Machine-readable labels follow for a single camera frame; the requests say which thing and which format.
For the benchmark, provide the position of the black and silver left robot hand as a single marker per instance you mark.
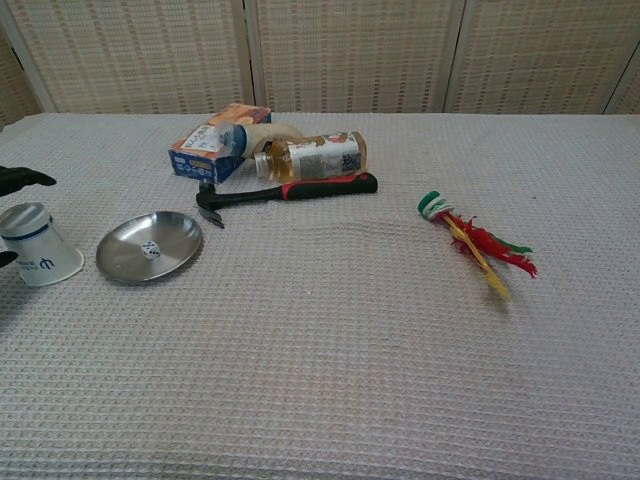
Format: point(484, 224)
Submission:
point(20, 176)

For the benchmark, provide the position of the white paper cup blue print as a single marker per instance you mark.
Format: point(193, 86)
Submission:
point(45, 250)

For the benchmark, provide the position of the white die black dots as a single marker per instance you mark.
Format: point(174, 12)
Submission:
point(150, 250)

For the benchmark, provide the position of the round metal plate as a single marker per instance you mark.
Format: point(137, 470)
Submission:
point(170, 235)

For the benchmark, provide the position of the blue and orange carton box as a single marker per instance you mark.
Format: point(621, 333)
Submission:
point(200, 160)

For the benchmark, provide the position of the beige bottle clear cap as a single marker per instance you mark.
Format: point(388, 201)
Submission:
point(265, 135)

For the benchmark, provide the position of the black hammer red grip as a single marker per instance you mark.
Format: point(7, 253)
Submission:
point(310, 189)

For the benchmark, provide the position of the clear bottle amber drink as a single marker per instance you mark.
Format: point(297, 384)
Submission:
point(320, 157)

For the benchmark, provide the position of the grey waffle weave tablecloth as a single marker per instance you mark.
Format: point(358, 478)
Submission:
point(320, 350)

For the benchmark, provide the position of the woven beige folding screen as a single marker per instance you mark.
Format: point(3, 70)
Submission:
point(350, 50)

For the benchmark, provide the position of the red green yellow feather shuttlecock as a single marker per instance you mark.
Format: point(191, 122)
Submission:
point(480, 242)

